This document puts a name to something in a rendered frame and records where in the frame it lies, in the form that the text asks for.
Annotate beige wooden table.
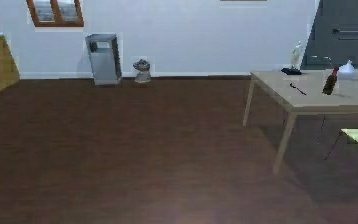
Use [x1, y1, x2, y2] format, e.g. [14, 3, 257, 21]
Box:
[242, 68, 358, 176]

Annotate white round flask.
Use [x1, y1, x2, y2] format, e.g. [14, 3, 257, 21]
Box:
[338, 59, 357, 80]

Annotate grey metal bin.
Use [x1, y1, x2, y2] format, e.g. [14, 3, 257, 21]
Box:
[85, 33, 123, 86]

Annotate dark grey room door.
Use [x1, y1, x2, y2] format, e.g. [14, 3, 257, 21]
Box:
[301, 0, 358, 70]

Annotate grey stone ornament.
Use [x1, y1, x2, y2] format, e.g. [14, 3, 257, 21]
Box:
[132, 58, 152, 85]

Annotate dark wine bottle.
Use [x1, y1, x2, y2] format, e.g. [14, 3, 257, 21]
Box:
[321, 66, 340, 96]

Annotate white statue on black base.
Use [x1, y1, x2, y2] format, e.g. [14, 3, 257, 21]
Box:
[280, 40, 304, 76]

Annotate brown framed window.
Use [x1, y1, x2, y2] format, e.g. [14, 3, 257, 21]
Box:
[25, 0, 85, 28]

